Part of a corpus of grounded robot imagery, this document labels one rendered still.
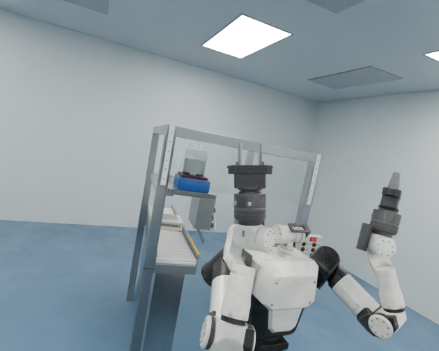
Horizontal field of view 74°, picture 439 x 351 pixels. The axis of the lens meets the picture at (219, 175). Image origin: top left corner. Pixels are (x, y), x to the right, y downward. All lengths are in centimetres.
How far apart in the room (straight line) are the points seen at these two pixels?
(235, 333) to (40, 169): 457
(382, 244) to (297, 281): 30
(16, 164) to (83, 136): 98
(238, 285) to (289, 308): 39
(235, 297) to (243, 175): 31
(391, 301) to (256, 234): 58
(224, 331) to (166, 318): 148
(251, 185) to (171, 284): 145
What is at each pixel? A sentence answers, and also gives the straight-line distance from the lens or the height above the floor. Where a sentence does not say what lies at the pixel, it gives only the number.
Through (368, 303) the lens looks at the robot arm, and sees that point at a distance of 125.
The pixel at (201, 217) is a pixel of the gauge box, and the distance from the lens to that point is 184.
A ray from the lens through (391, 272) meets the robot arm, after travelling 118.
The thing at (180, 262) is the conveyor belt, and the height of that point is 87.
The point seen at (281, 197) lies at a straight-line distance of 192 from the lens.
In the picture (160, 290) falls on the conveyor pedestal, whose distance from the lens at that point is 214.
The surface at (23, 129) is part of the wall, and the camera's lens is 509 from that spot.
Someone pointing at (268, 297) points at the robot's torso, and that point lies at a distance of 106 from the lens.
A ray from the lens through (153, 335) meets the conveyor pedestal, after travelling 231.
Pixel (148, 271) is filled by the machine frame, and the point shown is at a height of 84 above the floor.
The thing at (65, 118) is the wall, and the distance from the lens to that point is 501.
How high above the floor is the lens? 164
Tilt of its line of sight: 6 degrees down
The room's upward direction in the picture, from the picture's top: 10 degrees clockwise
